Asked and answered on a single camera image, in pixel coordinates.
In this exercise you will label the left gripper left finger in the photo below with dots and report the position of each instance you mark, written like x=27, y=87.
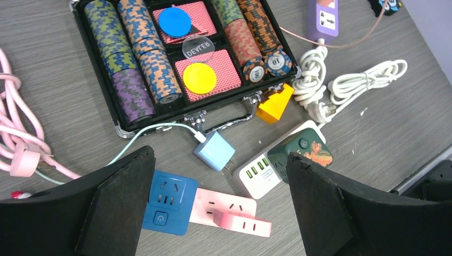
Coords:
x=100, y=213

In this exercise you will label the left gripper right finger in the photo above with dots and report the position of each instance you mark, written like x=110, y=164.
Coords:
x=340, y=216

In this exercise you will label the blue cube socket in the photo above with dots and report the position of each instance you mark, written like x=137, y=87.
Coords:
x=170, y=203

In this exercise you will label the dark green cube adapter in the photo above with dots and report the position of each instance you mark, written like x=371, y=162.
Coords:
x=307, y=143

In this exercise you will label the pink square adapter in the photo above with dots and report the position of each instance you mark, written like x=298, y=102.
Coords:
x=246, y=224

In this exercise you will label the light blue usb charger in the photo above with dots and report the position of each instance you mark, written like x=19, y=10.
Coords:
x=215, y=151

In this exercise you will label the small cone figurine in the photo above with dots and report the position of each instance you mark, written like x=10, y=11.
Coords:
x=20, y=195

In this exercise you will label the white power strip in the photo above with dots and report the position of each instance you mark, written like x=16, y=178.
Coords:
x=257, y=176

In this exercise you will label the pink power strip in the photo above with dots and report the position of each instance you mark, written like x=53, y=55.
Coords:
x=206, y=201

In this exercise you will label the orange yellow toy block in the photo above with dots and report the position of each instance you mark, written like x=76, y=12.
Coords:
x=275, y=101

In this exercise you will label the black poker chip case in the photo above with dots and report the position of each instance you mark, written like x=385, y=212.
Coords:
x=140, y=68

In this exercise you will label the yellow round chip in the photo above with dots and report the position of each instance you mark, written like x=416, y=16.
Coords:
x=199, y=78

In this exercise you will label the clear dealer button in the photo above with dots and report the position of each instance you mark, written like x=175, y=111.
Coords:
x=198, y=48

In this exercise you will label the blue round chip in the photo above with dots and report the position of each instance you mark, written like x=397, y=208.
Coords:
x=175, y=22

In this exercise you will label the purple power strip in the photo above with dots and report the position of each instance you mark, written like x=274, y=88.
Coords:
x=322, y=20

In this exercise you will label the blue owl toy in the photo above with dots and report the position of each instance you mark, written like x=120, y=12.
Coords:
x=390, y=8

